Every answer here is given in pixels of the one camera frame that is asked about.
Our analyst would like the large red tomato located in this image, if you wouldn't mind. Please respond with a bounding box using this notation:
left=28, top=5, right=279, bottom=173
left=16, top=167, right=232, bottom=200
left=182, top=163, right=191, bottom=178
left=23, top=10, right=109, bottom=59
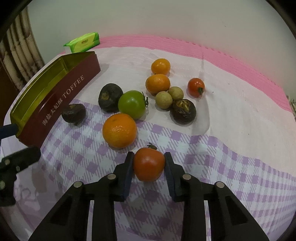
left=133, top=143, right=165, bottom=182

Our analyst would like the large orange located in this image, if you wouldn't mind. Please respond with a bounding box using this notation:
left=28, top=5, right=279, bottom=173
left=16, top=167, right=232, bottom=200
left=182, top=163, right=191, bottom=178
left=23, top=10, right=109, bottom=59
left=102, top=113, right=137, bottom=149

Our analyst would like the large dark fruit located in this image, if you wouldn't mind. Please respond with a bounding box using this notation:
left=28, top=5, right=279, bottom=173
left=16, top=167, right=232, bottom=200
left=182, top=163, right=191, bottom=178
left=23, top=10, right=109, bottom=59
left=98, top=83, right=123, bottom=113

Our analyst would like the small red tomato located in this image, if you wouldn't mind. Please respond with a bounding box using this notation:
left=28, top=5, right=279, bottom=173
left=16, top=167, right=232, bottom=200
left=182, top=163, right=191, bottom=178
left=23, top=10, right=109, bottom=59
left=187, top=78, right=205, bottom=98

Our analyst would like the gold and red toffee tin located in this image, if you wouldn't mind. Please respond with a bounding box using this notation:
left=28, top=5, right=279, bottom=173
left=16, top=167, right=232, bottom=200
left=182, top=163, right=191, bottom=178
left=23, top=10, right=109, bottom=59
left=10, top=51, right=101, bottom=147

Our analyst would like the beige patterned curtain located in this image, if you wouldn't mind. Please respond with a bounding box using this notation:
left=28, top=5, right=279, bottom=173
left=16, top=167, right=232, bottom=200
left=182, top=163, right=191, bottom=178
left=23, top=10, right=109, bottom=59
left=1, top=7, right=45, bottom=91

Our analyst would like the pink purple checked tablecloth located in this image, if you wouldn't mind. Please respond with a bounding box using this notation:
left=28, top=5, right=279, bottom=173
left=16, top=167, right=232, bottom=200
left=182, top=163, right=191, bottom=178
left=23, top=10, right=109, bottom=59
left=1, top=36, right=295, bottom=240

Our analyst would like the green tissue pack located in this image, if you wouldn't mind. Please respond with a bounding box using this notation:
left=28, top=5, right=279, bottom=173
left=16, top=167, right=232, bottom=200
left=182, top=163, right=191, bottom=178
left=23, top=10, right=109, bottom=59
left=64, top=32, right=100, bottom=54

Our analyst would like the green tomato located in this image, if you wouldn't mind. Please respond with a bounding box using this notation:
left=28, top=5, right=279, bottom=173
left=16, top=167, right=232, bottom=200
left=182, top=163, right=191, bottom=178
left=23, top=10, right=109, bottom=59
left=118, top=90, right=149, bottom=120

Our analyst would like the back longan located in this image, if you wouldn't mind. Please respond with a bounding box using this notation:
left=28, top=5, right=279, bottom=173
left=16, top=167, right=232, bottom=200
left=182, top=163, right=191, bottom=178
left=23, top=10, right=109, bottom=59
left=168, top=86, right=184, bottom=101

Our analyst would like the longan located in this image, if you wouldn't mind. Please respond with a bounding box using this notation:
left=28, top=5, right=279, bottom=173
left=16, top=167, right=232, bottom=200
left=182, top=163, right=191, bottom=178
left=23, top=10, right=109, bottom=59
left=168, top=86, right=184, bottom=101
left=155, top=91, right=173, bottom=109

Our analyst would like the front longan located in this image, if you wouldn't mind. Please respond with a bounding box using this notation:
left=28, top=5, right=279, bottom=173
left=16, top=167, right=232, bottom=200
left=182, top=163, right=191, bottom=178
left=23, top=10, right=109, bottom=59
left=155, top=91, right=173, bottom=109

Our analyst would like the middle orange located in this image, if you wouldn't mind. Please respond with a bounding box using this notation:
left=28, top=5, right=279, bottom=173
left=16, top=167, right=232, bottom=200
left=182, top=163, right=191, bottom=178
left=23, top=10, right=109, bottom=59
left=145, top=74, right=171, bottom=95

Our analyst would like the far small orange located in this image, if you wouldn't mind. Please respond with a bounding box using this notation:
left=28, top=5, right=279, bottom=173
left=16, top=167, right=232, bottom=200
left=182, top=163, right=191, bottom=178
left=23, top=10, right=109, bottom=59
left=151, top=58, right=171, bottom=75

